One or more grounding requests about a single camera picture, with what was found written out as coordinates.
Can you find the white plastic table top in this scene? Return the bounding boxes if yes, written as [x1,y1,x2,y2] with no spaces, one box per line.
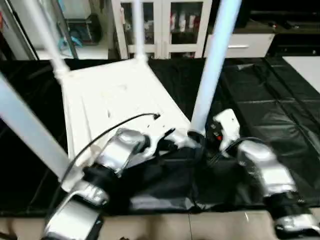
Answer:
[52,55,201,193]

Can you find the white glass door cabinet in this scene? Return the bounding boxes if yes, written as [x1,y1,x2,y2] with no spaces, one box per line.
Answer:
[111,0,213,60]

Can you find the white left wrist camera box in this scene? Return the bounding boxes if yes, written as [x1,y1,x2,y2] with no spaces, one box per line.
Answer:
[147,117,176,151]

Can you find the white drawer unit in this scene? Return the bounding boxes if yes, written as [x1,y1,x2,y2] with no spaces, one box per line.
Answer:
[204,32,276,59]

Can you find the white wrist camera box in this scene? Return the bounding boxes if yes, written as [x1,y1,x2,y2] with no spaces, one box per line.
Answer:
[147,117,176,151]
[212,109,242,153]

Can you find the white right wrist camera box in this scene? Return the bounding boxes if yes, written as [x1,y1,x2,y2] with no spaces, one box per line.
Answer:
[212,109,242,153]

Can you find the black table mat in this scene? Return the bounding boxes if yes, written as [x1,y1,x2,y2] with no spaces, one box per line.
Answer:
[0,56,320,211]

